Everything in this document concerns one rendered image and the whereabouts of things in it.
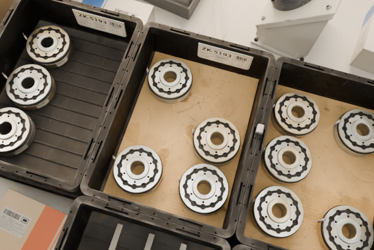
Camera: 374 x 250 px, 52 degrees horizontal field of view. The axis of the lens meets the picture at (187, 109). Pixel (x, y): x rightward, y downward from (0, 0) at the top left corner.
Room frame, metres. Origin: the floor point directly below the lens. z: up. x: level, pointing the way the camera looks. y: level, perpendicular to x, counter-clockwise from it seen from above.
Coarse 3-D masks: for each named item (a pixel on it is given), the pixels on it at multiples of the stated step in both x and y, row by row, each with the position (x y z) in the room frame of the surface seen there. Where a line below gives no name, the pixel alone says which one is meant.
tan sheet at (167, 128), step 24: (192, 72) 0.43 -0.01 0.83; (216, 72) 0.43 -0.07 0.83; (144, 96) 0.36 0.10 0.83; (192, 96) 0.36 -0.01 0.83; (216, 96) 0.37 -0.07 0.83; (240, 96) 0.37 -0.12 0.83; (144, 120) 0.30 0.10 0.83; (168, 120) 0.30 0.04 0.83; (192, 120) 0.31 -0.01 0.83; (240, 120) 0.31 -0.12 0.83; (144, 144) 0.24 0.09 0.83; (168, 144) 0.25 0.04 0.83; (192, 144) 0.25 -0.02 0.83; (216, 144) 0.25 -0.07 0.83; (240, 144) 0.26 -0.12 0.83; (144, 168) 0.19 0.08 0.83; (168, 168) 0.19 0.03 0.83; (120, 192) 0.13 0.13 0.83; (168, 192) 0.14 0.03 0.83; (192, 216) 0.09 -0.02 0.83; (216, 216) 0.10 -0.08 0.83
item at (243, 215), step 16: (288, 64) 0.41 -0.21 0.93; (304, 64) 0.41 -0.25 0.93; (272, 80) 0.37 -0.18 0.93; (352, 80) 0.38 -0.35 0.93; (368, 80) 0.38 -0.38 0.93; (272, 96) 0.34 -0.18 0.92; (256, 144) 0.23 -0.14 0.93; (256, 160) 0.19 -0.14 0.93; (256, 176) 0.16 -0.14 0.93; (240, 224) 0.07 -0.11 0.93; (240, 240) 0.05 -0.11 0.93; (256, 240) 0.05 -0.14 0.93
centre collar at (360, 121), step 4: (356, 120) 0.32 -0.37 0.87; (360, 120) 0.32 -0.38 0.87; (364, 120) 0.32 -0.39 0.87; (352, 124) 0.31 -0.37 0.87; (356, 124) 0.31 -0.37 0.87; (364, 124) 0.31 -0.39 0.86; (368, 124) 0.31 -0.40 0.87; (352, 128) 0.30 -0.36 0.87; (368, 128) 0.30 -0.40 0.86; (372, 128) 0.30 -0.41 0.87; (352, 132) 0.29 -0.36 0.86; (356, 132) 0.29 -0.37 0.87; (368, 132) 0.29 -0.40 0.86; (372, 132) 0.29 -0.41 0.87; (356, 136) 0.28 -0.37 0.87; (360, 136) 0.28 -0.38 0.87; (364, 136) 0.28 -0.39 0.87; (368, 136) 0.28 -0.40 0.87; (364, 140) 0.27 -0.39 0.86
